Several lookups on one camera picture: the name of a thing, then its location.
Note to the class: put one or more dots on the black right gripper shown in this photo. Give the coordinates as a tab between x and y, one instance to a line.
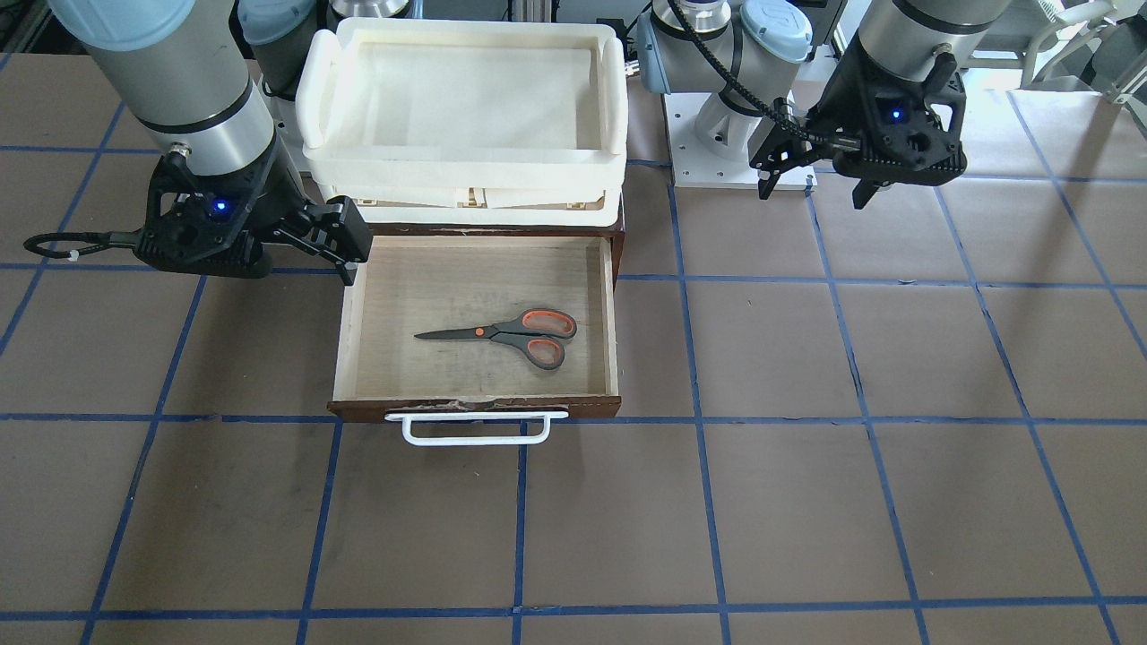
279	199

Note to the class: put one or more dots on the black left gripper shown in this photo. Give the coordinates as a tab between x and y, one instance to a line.
835	106

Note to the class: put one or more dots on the wooden drawer with white handle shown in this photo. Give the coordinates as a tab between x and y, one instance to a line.
452	328

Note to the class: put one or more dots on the orange grey handled scissors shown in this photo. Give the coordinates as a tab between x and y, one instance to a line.
537	333

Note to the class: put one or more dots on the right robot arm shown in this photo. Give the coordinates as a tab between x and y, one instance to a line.
179	70

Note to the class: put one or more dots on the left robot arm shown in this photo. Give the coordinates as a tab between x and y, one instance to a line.
749	52

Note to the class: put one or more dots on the white plastic tray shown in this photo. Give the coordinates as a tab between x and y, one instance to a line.
431	122

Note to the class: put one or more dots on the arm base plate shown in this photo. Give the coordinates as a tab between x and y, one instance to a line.
709	143

